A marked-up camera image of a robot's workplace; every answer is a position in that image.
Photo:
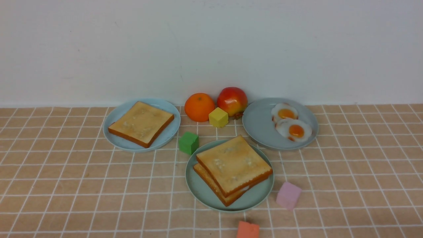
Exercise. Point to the orange fruit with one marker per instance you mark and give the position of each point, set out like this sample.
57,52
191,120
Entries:
199,106

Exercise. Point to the yellow cube block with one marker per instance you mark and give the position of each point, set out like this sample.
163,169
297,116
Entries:
218,118

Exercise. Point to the pink cube block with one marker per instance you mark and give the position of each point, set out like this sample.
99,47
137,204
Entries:
288,196

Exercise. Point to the light blue bread plate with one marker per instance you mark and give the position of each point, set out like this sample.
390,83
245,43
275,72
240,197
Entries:
166,136

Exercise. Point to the light blue egg plate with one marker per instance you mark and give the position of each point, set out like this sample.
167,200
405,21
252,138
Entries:
257,122

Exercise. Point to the light green center plate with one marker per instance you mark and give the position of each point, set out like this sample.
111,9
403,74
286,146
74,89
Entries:
201,191

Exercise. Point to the red apple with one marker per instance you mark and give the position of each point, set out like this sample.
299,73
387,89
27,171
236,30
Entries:
232,100

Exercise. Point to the green cube block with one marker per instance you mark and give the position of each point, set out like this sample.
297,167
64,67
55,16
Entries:
188,143

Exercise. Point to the toast slice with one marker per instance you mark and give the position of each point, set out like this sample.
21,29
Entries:
234,165
227,201
141,124

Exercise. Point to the fried egg back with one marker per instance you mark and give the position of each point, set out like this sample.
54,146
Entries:
282,111

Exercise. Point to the red orange cube block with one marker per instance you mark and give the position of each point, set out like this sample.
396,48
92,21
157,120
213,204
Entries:
248,230

